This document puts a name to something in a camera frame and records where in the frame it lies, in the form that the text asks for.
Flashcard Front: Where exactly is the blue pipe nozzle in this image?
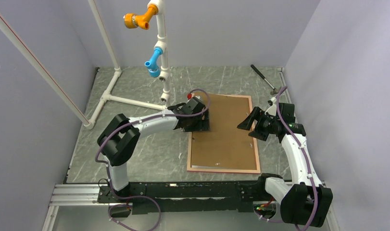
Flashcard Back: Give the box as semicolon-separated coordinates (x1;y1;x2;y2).
144;47;163;77

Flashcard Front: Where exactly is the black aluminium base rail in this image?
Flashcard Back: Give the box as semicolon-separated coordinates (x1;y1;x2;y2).
41;180;337;231

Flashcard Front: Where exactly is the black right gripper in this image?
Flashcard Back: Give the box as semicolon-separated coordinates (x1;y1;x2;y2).
238;107;280;141

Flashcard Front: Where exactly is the pink picture frame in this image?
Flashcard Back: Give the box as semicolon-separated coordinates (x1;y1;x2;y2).
186;93;262;175

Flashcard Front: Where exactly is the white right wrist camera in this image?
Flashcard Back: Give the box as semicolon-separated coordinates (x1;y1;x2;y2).
265;97;277;116

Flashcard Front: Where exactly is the white PVC pipe stand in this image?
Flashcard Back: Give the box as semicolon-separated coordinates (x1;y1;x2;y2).
0;0;173;130

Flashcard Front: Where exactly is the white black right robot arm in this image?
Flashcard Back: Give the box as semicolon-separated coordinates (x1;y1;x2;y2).
237;101;333;230

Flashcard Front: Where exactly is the brown cardboard backing board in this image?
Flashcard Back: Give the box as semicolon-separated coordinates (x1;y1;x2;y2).
190;95;258;170

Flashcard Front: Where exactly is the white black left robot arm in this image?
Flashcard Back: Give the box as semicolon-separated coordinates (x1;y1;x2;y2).
97;97;209;202

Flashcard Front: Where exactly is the small black-handled hammer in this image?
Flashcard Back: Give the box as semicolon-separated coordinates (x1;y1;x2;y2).
250;64;279;95

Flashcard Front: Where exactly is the orange pipe nozzle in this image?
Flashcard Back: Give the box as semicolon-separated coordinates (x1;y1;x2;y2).
124;4;159;30

